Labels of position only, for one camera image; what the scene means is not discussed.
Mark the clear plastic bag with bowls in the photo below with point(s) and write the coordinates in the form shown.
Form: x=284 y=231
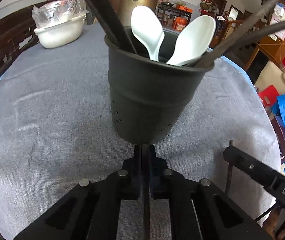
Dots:
x=57 y=12

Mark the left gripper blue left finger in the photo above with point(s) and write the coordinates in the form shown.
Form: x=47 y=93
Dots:
x=89 y=210

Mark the white plastic spoon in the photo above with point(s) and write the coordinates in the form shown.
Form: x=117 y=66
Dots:
x=148 y=30
x=193 y=41

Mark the grey tablecloth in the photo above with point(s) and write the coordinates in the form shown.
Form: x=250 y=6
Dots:
x=56 y=128

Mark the carved dark wooden sideboard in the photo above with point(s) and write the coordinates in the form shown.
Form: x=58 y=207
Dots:
x=16 y=35

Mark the dark wooden side table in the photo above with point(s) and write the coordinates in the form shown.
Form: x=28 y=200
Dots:
x=174 y=16

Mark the white plastic basin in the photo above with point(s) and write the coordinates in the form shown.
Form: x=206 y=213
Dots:
x=53 y=35

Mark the dark metal utensil holder cup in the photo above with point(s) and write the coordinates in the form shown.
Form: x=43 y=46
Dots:
x=147 y=97

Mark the wall calendar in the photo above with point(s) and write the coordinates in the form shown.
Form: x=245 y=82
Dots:
x=278 y=16

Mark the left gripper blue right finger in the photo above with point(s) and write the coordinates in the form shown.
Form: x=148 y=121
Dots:
x=198 y=209

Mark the red child chair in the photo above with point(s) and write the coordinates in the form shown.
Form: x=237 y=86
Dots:
x=268 y=96

